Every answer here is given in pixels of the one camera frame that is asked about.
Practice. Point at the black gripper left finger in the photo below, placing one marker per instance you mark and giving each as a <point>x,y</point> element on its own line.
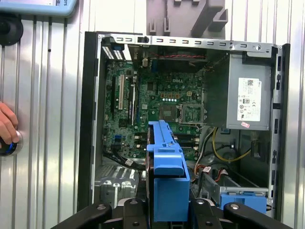
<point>133,214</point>

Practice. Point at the black expansion slot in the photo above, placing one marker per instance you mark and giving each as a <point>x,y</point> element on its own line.
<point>113,100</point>

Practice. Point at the blue plastic drive latch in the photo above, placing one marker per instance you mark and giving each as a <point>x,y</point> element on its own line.
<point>247,200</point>

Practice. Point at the pale blue teach pendant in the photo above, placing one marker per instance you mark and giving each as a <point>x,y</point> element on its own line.
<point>35,7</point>

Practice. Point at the metal disk bay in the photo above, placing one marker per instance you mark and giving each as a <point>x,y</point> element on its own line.
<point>107,190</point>

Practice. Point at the hard disk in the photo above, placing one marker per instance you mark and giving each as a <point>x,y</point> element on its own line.
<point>171,190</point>

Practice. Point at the white expansion slot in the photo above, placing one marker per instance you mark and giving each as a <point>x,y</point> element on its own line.
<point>121,95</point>

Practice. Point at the black RAM slot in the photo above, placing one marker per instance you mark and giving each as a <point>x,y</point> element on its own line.
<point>188,136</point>

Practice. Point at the grey plastic parts rack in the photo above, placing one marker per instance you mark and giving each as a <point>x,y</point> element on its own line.
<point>186,14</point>

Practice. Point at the grey power supply unit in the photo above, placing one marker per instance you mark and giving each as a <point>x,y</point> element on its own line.
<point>219,95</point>

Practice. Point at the black round knob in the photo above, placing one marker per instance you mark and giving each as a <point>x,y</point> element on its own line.
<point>9,28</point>

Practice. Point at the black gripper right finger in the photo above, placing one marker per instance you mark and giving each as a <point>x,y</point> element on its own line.
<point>202,214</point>

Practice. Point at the green motherboard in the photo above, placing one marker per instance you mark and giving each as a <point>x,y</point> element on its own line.
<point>152,78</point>

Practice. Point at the person's hand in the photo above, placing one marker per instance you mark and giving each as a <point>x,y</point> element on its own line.
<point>7,124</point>

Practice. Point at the metal drive cage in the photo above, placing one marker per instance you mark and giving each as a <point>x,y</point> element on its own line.
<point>238,189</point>

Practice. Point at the CPU socket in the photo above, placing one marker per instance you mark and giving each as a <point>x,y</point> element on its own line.
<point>168,113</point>

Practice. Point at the black open PC case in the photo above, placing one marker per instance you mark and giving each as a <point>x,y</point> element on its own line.
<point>85,119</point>

